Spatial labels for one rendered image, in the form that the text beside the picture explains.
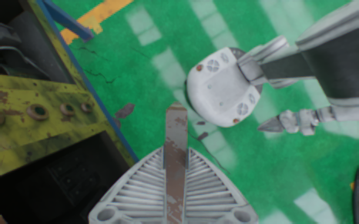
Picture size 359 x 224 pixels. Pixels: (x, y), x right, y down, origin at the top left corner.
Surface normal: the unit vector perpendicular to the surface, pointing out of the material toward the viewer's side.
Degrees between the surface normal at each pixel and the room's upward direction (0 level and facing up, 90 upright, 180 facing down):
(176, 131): 0
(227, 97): 0
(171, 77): 0
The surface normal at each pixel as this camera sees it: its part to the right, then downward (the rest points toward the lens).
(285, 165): 0.02, 0.09
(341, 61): -0.72, 0.57
